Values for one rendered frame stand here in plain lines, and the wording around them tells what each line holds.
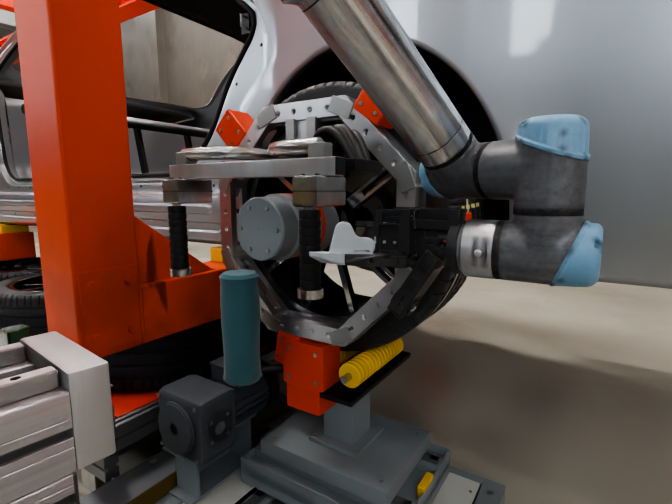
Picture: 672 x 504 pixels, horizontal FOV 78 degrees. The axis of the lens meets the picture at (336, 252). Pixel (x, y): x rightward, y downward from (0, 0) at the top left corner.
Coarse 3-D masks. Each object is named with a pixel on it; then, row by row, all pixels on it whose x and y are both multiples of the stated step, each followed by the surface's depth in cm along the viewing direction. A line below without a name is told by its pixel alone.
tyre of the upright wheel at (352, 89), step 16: (304, 96) 100; (320, 96) 97; (352, 96) 93; (416, 160) 87; (480, 208) 99; (448, 272) 87; (432, 288) 88; (448, 288) 92; (288, 304) 111; (432, 304) 89; (384, 320) 95; (400, 320) 93; (416, 320) 92; (368, 336) 98; (384, 336) 96; (400, 336) 95
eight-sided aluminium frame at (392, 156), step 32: (256, 128) 98; (352, 128) 84; (384, 128) 86; (384, 160) 81; (224, 192) 107; (416, 192) 79; (224, 224) 108; (224, 256) 109; (384, 288) 85; (288, 320) 100; (320, 320) 100; (352, 320) 90
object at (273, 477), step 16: (256, 448) 123; (432, 448) 125; (256, 464) 116; (272, 464) 119; (432, 464) 116; (448, 464) 122; (256, 480) 117; (272, 480) 113; (288, 480) 110; (304, 480) 112; (320, 480) 111; (416, 480) 112; (432, 480) 110; (272, 496) 114; (288, 496) 110; (304, 496) 107; (320, 496) 104; (336, 496) 107; (352, 496) 105; (400, 496) 104; (416, 496) 107; (432, 496) 111
